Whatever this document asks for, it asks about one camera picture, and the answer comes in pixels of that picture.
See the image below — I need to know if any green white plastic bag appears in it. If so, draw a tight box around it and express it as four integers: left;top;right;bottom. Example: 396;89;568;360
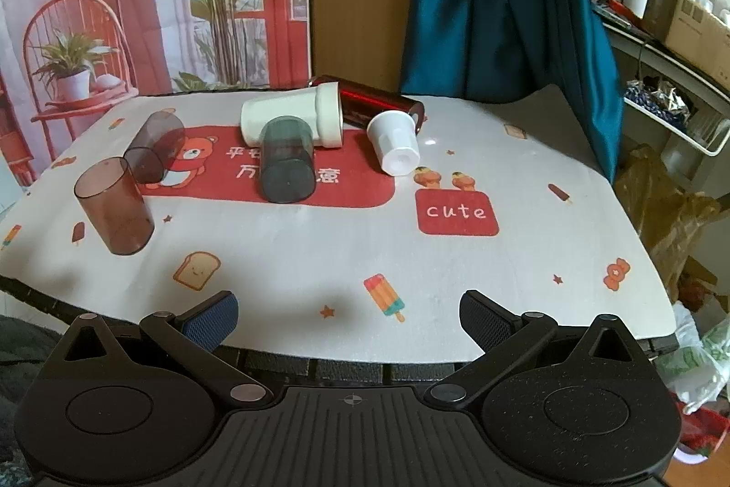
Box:
672;298;730;415

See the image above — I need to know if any red bag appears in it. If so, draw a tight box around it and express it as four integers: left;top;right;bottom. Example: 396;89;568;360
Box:
678;404;730;462

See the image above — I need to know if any small brown box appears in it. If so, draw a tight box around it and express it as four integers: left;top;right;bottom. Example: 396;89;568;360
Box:
641;0;681;38

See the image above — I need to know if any dark grey transparent cup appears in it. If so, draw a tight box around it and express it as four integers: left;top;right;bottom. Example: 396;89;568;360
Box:
260;116;316;204

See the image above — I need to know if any printed table mat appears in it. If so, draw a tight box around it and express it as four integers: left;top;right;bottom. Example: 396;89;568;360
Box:
0;84;678;358

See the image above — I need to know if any cardboard box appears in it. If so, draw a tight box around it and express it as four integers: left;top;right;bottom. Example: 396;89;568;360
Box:
664;0;730;78

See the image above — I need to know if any large white cup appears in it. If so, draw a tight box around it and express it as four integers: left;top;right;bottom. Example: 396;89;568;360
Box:
240;82;344;148

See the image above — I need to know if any brown transparent cup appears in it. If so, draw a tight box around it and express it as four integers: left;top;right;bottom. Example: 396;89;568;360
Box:
73;157;155;256
123;111;187;184

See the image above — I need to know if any black table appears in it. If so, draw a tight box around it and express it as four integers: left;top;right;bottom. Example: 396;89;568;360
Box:
0;275;681;383

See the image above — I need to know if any red metallic cup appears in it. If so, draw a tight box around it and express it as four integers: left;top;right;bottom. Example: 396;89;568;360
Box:
308;75;426;134

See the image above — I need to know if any dark cloth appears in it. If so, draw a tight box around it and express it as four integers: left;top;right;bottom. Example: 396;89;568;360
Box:
0;313;78;411

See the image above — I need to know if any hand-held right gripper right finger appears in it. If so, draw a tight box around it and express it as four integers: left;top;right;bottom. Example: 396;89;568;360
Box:
424;288;643;406

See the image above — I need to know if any brown plastic bag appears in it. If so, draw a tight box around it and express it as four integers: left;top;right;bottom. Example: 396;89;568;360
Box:
612;143;724;306

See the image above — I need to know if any white shelf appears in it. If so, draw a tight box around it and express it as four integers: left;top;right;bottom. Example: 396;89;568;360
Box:
593;5;730;158

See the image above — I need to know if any white wire rack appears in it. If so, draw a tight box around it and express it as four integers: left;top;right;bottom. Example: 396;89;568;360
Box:
623;82;730;158

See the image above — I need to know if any small white cup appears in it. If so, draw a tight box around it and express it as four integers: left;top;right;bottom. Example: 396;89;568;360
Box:
366;110;420;177

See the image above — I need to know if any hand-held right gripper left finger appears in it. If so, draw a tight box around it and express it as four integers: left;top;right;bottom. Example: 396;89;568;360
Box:
63;291;276;408

